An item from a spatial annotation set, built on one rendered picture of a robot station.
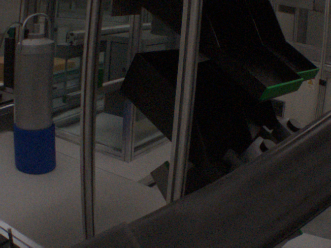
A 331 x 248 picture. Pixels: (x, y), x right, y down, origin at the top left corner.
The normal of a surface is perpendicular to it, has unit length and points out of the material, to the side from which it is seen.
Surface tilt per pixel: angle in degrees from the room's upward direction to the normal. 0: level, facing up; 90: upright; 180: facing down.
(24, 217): 0
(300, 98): 90
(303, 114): 90
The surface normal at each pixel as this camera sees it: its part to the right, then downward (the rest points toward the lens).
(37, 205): 0.07, -0.95
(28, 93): 0.09, 0.32
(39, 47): 0.47, 0.12
